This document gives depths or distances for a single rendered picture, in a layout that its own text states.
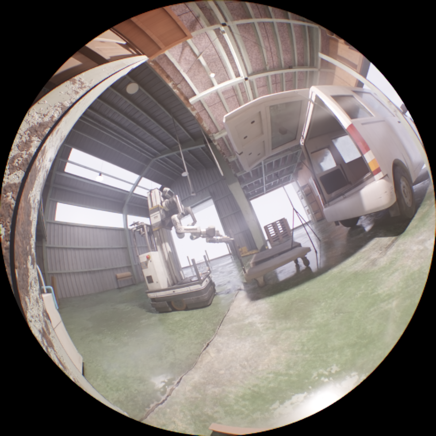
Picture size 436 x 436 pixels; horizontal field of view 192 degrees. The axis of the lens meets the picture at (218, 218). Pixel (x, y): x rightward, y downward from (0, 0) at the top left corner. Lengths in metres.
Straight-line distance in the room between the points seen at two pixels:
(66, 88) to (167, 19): 1.56
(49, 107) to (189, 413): 0.79
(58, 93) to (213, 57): 2.33
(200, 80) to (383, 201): 2.70
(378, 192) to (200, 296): 1.97
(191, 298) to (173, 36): 2.69
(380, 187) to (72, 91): 1.54
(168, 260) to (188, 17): 3.32
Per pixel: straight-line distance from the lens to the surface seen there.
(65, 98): 0.21
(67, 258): 7.97
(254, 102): 1.58
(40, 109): 0.19
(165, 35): 1.70
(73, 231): 8.34
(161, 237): 1.78
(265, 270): 1.48
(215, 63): 2.48
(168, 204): 1.59
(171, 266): 1.73
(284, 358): 0.71
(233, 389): 0.68
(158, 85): 5.25
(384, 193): 1.40
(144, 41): 1.71
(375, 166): 1.42
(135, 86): 4.62
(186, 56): 2.37
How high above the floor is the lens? 0.58
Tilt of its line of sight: 14 degrees up
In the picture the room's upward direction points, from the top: 20 degrees counter-clockwise
